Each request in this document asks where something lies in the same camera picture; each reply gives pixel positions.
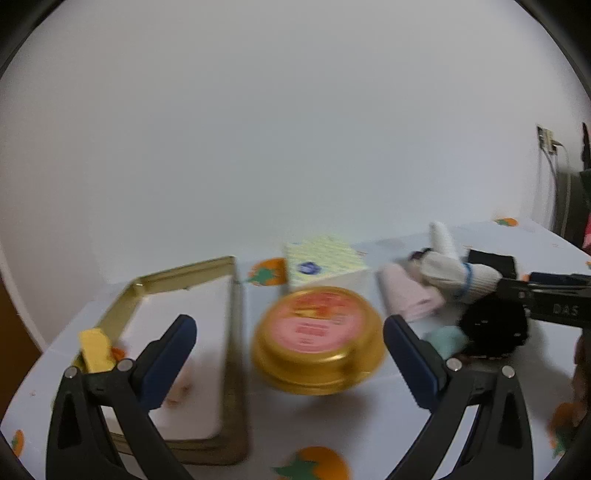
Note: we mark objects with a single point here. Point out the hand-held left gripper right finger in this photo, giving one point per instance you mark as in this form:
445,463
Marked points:
411,364

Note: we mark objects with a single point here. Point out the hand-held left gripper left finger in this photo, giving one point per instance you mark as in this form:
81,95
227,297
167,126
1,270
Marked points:
168,360

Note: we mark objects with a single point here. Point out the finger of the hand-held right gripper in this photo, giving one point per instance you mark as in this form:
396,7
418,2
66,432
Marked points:
545,307
558,279

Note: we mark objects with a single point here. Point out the black fuzzy scrunchie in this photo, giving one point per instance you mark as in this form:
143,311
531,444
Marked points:
494,325

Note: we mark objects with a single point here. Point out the black cloth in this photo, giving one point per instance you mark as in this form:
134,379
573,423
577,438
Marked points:
491,263

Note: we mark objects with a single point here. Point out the pink cloth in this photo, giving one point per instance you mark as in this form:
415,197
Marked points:
406,295

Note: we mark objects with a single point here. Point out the white sock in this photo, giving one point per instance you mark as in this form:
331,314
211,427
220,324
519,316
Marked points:
452,272

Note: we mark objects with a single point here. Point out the light teal cloth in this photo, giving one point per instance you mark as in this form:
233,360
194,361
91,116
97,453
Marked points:
450,341

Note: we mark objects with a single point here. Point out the dark bag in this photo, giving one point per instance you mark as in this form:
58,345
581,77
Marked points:
572,207

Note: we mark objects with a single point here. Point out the gold round tin pink lid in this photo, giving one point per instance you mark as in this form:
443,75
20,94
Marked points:
318,323

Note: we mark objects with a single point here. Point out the yellow patterned tissue pack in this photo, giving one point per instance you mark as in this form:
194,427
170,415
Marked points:
323,261

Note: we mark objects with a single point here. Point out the wall outlet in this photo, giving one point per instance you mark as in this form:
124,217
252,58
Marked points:
546,137

